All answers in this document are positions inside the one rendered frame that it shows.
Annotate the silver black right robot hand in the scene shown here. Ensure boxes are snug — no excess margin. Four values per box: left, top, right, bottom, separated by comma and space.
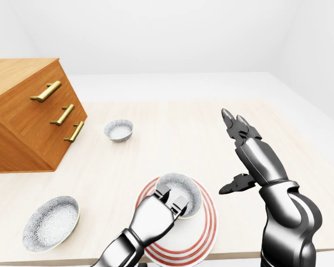
219, 108, 290, 195

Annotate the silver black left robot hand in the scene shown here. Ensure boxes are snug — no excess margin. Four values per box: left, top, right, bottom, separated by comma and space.
127, 183, 190, 248

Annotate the medium patterned black bowl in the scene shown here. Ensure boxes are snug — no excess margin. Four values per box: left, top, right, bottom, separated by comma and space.
155, 172, 203, 220

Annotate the white plate with red rings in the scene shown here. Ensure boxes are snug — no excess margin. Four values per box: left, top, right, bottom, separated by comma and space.
135, 176, 219, 264

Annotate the small patterned black bowl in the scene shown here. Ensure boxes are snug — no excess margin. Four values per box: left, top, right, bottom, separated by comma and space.
104, 119, 134, 143

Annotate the large patterned black bowl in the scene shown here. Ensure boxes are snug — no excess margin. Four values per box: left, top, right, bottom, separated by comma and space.
22, 195, 81, 254

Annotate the small wooden cabinet drawer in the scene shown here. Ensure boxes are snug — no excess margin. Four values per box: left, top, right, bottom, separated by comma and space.
33, 107, 89, 171

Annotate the medium wooden cabinet drawer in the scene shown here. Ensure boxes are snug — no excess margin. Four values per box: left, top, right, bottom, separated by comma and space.
12, 85, 83, 153

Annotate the wooden cabinet with drawers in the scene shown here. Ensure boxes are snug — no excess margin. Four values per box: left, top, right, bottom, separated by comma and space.
0, 57, 89, 174

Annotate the large wooden cabinet drawer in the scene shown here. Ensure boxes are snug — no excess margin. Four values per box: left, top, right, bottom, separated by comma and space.
0, 58, 73, 134

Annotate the short brass drawer handle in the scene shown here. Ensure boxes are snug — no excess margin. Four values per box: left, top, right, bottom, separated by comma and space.
63, 121, 85, 144

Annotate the medium brass drawer handle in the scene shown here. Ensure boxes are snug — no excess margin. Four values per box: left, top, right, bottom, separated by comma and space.
50, 103, 75, 127

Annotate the long brass drawer handle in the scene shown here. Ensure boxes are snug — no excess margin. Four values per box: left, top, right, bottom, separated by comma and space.
30, 80, 62, 103

